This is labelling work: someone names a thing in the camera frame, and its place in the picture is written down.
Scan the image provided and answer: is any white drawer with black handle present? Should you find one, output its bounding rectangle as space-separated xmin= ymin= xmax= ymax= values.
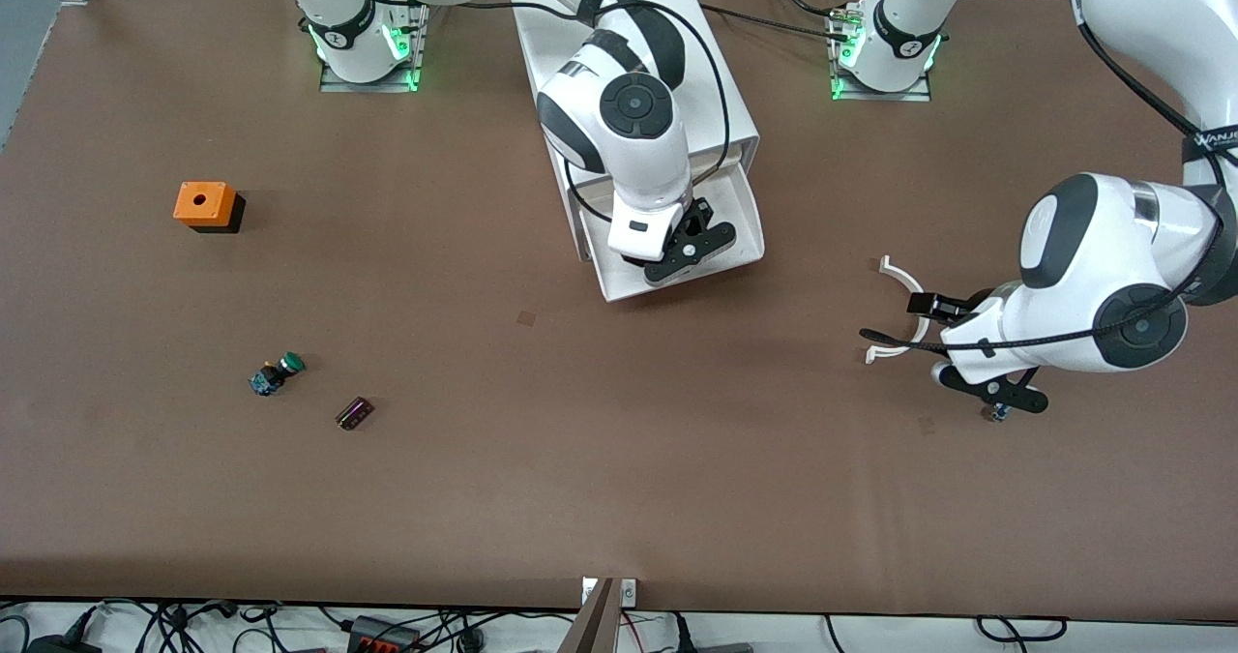
xmin=585 ymin=164 xmax=766 ymax=303

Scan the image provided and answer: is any white drawer cabinet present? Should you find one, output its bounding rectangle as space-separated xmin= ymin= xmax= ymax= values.
xmin=510 ymin=0 xmax=761 ymax=263

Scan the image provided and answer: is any green push button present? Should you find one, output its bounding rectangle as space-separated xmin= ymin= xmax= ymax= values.
xmin=249 ymin=351 xmax=307 ymax=398

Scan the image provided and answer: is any orange button box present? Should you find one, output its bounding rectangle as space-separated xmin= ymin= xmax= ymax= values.
xmin=173 ymin=182 xmax=246 ymax=235

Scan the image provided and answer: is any brown wooden beam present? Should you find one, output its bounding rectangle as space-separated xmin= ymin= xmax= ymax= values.
xmin=556 ymin=579 xmax=620 ymax=653

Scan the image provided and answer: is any black red power strip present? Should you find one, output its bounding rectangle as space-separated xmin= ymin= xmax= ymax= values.
xmin=348 ymin=616 xmax=423 ymax=653

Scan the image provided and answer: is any white curved plastic bracket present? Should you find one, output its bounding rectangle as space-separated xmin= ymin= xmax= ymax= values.
xmin=864 ymin=255 xmax=931 ymax=366

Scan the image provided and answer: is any black looped floor cable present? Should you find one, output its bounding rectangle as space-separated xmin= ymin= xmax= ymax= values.
xmin=975 ymin=615 xmax=1071 ymax=645

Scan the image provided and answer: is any black cable on table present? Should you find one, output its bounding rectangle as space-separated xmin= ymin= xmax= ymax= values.
xmin=700 ymin=0 xmax=854 ymax=41

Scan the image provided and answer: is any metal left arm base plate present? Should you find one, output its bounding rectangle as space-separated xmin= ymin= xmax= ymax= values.
xmin=830 ymin=5 xmax=934 ymax=103

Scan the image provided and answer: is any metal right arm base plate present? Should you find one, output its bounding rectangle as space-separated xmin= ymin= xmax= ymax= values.
xmin=319 ymin=0 xmax=428 ymax=93

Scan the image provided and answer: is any white metal bracket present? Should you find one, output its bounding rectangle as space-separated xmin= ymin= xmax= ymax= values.
xmin=580 ymin=578 xmax=639 ymax=607

